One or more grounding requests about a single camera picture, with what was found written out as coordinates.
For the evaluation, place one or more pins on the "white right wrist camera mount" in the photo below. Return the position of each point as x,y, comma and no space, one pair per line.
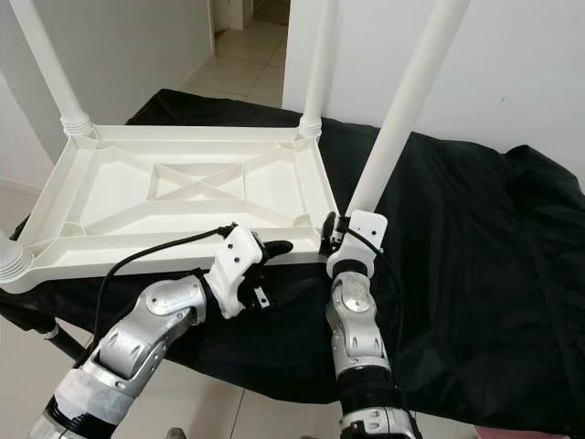
361,236

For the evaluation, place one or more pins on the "white plastic table leg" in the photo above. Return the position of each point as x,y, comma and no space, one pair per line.
407,101
55,64
320,64
13,261

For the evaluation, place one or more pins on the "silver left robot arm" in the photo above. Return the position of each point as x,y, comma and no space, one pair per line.
146,338

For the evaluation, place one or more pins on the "pink stool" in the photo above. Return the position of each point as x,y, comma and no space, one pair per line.
526,432

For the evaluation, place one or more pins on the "white plastic table top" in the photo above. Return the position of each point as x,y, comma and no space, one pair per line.
119,197

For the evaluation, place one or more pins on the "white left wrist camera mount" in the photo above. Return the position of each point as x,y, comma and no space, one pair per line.
236,261

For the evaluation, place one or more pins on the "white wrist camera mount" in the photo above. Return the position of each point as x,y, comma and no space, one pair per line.
236,261
361,236

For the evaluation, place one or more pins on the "black metal table leg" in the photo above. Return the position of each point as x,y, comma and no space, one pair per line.
66,340

